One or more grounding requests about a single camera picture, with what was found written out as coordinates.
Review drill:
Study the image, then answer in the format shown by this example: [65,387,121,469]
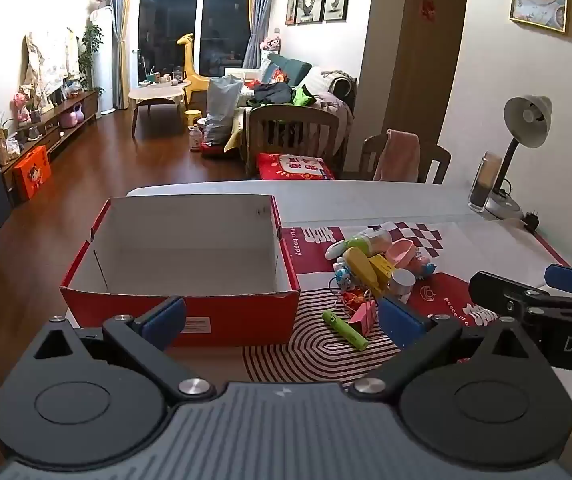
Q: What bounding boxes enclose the round wooden coffee table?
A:
[128,81,191,138]

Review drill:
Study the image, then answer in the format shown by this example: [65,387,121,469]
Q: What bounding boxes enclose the grey desk lamp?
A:
[483,95,553,220]

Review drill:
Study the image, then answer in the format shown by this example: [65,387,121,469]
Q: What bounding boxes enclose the yellow giraffe toy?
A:
[177,33,211,111]

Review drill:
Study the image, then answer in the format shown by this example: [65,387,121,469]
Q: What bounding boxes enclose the pink binder clip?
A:
[348,290,379,338]

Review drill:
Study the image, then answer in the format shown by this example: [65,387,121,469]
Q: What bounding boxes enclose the green potted plant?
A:
[78,24,104,92]

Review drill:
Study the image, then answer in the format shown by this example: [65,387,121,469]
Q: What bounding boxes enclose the wooden dining chair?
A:
[361,132,452,184]

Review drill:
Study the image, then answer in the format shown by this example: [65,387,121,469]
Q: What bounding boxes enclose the dark clothes pile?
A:
[248,81,294,107]

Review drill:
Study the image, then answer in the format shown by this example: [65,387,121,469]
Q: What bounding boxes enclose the grey plastic bag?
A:
[202,76,243,148]

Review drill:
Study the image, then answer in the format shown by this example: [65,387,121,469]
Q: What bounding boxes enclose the white printed wall cloth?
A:
[23,27,81,106]

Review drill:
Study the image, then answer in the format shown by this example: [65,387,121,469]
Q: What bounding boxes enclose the pink towel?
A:
[373,130,421,183]

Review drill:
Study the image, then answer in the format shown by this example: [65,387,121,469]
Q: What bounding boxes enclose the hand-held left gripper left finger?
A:
[30,296,217,402]

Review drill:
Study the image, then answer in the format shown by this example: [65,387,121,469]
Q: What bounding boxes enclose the sofa with teal cushions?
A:
[236,54,359,158]

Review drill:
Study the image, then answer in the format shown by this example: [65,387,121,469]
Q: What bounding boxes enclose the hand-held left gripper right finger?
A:
[348,296,542,403]

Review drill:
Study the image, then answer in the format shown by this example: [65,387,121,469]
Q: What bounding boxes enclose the blue white toy keychain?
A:
[333,259,354,286]

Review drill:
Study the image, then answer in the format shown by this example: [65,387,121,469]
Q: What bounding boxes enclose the red cardboard box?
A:
[60,195,301,348]

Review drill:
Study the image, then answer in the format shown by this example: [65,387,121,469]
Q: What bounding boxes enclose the pink handbag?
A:
[60,102,85,129]

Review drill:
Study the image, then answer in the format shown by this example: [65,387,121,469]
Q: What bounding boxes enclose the pink pig toy figure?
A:
[413,252,439,278]

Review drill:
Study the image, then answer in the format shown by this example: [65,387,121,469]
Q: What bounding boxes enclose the red dragon keychain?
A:
[338,287,367,313]

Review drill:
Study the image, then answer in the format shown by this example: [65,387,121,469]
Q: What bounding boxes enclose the small yellow box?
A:
[368,254,395,286]

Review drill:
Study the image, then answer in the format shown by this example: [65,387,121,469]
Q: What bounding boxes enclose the blue grey curtain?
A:
[243,0,277,68]

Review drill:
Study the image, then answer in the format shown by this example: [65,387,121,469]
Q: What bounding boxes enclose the red floor cushion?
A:
[201,142,239,158]

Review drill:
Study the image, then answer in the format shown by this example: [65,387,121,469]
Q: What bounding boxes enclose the wooden door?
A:
[386,0,471,161]

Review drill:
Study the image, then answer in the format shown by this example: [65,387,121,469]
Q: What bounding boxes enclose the wooden slatted chair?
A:
[243,105,349,178]

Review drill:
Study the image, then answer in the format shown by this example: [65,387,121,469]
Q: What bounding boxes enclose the glass balcony door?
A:
[137,0,251,83]

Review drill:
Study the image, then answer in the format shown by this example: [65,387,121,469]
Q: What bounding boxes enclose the orange gift box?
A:
[13,146,52,202]

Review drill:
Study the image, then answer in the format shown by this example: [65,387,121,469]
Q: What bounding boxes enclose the red white printed table mat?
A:
[242,220,572,401]

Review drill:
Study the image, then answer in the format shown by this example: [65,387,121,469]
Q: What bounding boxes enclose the white round lid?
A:
[387,268,417,303]

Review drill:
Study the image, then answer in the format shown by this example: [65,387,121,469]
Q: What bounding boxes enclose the pink heart-shaped dish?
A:
[385,239,417,268]

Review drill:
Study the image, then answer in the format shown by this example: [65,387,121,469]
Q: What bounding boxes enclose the blue yellow curtain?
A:
[110,0,132,111]

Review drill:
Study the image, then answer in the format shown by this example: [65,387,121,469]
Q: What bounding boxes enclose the clear bottle green label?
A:
[346,228,393,256]

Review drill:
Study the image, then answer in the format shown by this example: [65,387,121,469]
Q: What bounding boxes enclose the glass cup with dark drink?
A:
[467,151,503,213]

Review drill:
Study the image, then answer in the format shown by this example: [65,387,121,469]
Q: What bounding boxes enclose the wooden television cabinet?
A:
[0,91,100,193]

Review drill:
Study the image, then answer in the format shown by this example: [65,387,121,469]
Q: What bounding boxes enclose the red printed cushion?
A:
[256,152,337,181]

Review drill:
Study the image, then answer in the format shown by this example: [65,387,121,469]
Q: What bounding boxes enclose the green highlighter pen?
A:
[322,310,369,352]

